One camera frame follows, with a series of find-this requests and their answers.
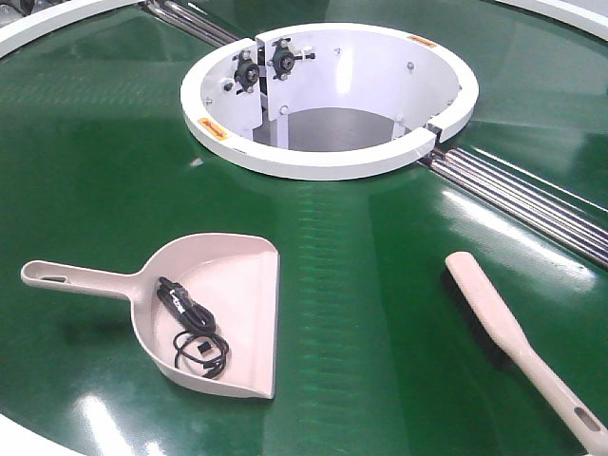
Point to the right black bearing mount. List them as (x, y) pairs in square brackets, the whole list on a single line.
[(284, 59)]

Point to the white guard rail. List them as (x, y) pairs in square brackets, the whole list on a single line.
[(38, 24), (586, 16)]

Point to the chrome conveyor rollers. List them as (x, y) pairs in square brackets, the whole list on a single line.
[(540, 210)]

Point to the left black bearing mount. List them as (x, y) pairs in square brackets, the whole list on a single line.
[(247, 73)]

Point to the beige plastic dustpan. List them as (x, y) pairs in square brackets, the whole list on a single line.
[(235, 277)]

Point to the beige hand brush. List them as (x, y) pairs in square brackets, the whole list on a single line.
[(502, 337)]

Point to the white outer guard rail left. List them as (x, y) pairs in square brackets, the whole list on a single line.
[(38, 24)]

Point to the black bearing mount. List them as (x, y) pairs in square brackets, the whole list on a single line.
[(247, 73), (284, 59)]

